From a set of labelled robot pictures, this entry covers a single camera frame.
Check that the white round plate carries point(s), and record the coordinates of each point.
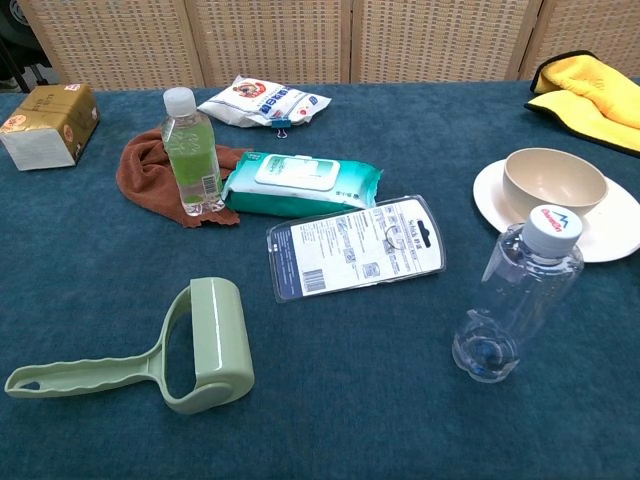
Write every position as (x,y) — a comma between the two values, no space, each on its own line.
(612,225)

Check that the razor blister pack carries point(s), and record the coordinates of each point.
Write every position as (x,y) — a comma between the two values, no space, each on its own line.
(350,252)

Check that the green wet wipes pack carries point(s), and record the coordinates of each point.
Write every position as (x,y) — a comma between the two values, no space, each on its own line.
(300,182)

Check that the blue binder clip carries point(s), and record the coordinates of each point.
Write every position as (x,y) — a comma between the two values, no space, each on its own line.
(280,126)

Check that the blue carpet table cover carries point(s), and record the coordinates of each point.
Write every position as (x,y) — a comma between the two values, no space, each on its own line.
(350,380)

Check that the green lint roller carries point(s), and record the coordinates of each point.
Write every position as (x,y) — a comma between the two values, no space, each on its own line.
(215,340)

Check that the white sugar bag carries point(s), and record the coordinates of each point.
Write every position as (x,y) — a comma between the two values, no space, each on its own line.
(260,102)

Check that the green label water bottle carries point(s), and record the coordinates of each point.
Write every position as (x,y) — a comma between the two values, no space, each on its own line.
(192,160)

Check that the brown cloth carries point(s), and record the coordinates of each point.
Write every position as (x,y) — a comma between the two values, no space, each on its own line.
(142,175)

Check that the wicker folding screen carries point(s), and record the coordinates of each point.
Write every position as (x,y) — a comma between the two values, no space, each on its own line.
(280,40)

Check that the clear empty plastic bottle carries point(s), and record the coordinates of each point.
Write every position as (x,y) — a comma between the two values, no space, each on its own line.
(525,295)

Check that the beige bowl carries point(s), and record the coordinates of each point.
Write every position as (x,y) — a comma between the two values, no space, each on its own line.
(550,180)

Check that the gold tissue box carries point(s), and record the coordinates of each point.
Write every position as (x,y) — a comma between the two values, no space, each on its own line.
(47,125)

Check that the yellow towel with black trim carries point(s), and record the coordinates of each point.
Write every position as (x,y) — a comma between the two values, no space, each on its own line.
(585,85)

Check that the black metal stand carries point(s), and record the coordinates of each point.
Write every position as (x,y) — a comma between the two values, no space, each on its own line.
(15,45)

